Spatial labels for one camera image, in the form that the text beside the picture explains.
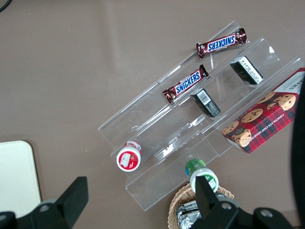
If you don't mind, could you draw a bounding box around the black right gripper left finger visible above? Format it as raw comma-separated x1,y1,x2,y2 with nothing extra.
14,176,89,229

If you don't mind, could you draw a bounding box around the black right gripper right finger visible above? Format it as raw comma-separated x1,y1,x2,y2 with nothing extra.
190,176,254,229

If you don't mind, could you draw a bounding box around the light wicker basket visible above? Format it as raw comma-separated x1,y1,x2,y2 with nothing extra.
168,183,235,229

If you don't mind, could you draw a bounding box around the beige plastic tray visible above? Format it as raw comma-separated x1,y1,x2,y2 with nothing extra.
0,140,42,218

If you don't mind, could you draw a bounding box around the foil-wrapped packet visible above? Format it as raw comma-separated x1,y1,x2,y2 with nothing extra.
177,200,200,215
178,211,203,229

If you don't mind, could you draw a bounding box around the green-labelled white-lidded cup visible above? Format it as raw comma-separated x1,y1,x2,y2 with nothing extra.
184,158,220,194

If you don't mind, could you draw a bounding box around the red-lidded strawberry cup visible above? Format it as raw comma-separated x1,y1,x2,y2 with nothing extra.
116,140,143,172

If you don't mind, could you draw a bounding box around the clear acrylic stepped stand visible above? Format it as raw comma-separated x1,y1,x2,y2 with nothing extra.
97,20,305,212

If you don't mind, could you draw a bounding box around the red tartan cookie box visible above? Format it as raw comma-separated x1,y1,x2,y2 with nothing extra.
221,67,305,155

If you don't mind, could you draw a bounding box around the small black box with barcode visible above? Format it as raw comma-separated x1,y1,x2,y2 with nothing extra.
190,88,222,118

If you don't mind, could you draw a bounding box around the dark blurry object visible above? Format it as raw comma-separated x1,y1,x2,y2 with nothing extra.
287,78,305,228

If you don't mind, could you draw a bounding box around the Snickers chocolate bar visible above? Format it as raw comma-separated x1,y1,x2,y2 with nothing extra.
196,28,247,59
162,64,210,104

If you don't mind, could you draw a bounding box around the small black box white label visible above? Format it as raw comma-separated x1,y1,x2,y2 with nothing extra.
229,55,265,85

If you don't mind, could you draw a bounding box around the black cable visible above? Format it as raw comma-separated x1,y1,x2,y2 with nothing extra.
0,0,12,13

